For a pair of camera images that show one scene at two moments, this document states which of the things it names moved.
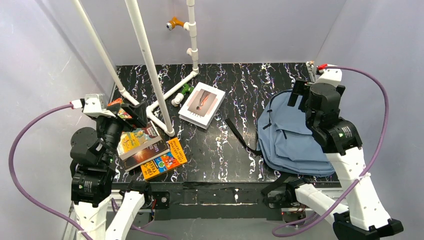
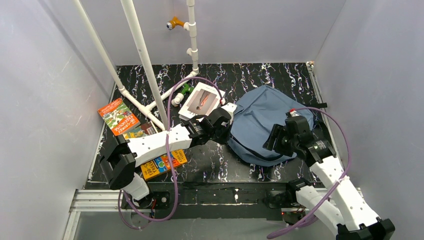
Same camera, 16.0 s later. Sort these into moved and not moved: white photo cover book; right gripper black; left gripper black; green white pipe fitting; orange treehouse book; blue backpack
Moved: blue backpack; left gripper black; right gripper black
Not moved: white photo cover book; orange treehouse book; green white pipe fitting
